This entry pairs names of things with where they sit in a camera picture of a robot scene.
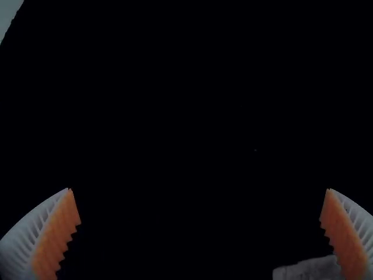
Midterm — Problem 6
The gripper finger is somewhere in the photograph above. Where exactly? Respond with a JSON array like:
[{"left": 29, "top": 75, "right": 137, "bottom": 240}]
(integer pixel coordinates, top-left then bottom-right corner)
[
  {"left": 0, "top": 188, "right": 82, "bottom": 280},
  {"left": 319, "top": 188, "right": 373, "bottom": 280}
]

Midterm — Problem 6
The pale towel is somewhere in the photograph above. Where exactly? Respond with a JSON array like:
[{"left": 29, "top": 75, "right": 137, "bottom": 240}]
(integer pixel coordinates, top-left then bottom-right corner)
[{"left": 272, "top": 254, "right": 340, "bottom": 280}]

